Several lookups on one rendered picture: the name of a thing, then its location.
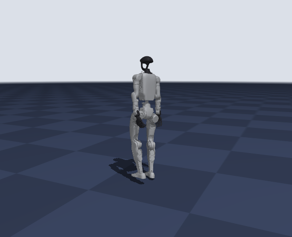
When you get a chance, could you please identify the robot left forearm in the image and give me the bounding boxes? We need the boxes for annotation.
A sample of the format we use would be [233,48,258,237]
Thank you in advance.
[131,92,139,115]

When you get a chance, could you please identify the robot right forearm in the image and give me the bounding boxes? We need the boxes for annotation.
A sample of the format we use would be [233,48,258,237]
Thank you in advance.
[155,97,161,114]

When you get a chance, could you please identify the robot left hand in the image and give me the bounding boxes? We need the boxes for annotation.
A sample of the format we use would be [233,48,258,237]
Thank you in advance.
[134,110,146,128]

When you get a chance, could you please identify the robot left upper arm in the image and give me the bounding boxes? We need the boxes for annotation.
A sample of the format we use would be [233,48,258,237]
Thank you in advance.
[132,74,142,98]

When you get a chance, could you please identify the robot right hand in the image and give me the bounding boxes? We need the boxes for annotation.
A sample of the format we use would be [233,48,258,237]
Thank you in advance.
[155,111,162,127]

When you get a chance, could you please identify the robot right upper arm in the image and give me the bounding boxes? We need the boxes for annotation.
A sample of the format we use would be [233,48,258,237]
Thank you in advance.
[154,76,161,99]

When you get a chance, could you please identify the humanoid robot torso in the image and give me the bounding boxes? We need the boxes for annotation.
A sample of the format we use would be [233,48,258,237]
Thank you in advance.
[139,71,157,119]

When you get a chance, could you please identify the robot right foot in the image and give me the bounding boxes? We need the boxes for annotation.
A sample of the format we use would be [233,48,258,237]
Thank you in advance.
[145,171,155,178]

